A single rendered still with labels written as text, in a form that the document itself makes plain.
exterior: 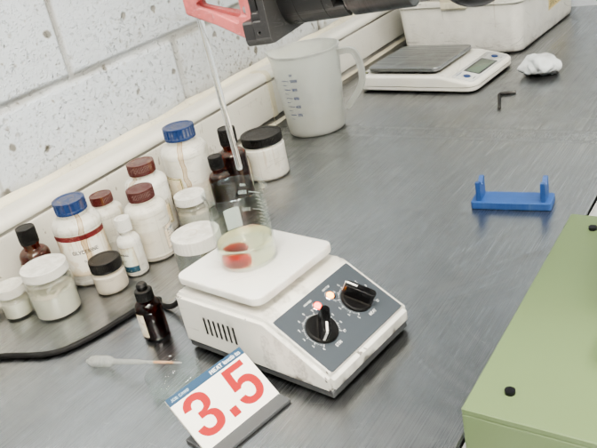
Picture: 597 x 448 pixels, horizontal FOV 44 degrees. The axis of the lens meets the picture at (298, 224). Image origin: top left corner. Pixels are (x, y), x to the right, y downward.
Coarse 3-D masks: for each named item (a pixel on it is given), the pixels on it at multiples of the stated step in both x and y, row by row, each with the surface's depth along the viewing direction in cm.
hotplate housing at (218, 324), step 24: (336, 264) 75; (192, 288) 76; (288, 288) 72; (312, 288) 72; (192, 312) 75; (216, 312) 72; (240, 312) 70; (264, 312) 69; (192, 336) 78; (216, 336) 74; (240, 336) 72; (264, 336) 69; (384, 336) 71; (264, 360) 71; (288, 360) 68; (312, 360) 66; (360, 360) 68; (312, 384) 67; (336, 384) 66
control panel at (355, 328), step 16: (336, 272) 74; (352, 272) 75; (320, 288) 72; (336, 288) 73; (304, 304) 71; (336, 304) 71; (384, 304) 73; (400, 304) 73; (288, 320) 69; (304, 320) 69; (336, 320) 70; (352, 320) 70; (368, 320) 71; (384, 320) 71; (288, 336) 68; (304, 336) 68; (352, 336) 69; (368, 336) 70; (320, 352) 67; (336, 352) 67; (352, 352) 68; (336, 368) 66
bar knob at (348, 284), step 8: (344, 288) 72; (352, 288) 71; (360, 288) 71; (368, 288) 71; (344, 296) 72; (352, 296) 72; (360, 296) 71; (368, 296) 71; (344, 304) 72; (352, 304) 71; (360, 304) 72; (368, 304) 72
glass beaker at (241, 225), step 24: (216, 192) 75; (240, 192) 76; (264, 192) 72; (216, 216) 71; (240, 216) 70; (264, 216) 72; (216, 240) 73; (240, 240) 72; (264, 240) 73; (240, 264) 73; (264, 264) 73
